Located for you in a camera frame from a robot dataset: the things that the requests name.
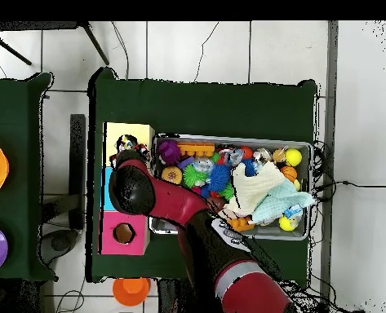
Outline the colourful striped cloth ring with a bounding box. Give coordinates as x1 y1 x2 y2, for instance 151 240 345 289
116 134 140 153

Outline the cream waffle cloth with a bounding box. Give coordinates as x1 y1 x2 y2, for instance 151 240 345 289
224 161 290 217

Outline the light blue waffle cloth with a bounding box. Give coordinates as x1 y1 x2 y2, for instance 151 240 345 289
251 180 316 226

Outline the wooden box with three holes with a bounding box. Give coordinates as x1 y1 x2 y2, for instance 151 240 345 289
99 121 156 256

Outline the purple spiky toy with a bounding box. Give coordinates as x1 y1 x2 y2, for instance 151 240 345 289
158 139 182 165

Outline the toy hamburger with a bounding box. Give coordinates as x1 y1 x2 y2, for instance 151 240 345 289
161 165 184 185

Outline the orange flat building brick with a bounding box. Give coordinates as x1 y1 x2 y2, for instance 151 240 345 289
176 142 215 158

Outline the green spiky ball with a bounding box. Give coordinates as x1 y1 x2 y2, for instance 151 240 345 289
182 162 209 188

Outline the black upright panel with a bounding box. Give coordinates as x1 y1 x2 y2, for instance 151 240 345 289
69 113 87 231

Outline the dark green tablecloth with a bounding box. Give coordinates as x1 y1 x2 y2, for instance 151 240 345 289
0 72 59 283
86 66 318 289

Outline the large blue spiky ball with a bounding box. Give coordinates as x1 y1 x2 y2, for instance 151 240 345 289
207 163 232 192

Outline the black tripod stand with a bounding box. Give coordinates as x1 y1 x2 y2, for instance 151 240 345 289
0 20 110 66

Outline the orange studded building block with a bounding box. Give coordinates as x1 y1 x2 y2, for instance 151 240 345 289
228 216 255 233

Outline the grey rounded floor base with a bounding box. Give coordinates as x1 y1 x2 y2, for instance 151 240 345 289
38 228 80 266

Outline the orange cup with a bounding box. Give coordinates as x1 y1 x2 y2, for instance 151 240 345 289
112 277 152 307

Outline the yellow ball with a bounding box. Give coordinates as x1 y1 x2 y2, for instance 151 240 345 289
278 214 298 232
284 148 304 167

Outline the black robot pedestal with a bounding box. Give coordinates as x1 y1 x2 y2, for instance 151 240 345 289
156 279 193 313

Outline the wire mesh bin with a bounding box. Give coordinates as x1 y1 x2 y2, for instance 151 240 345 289
149 132 313 241

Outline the black power cable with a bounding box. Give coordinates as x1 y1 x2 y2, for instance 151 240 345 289
313 180 386 201

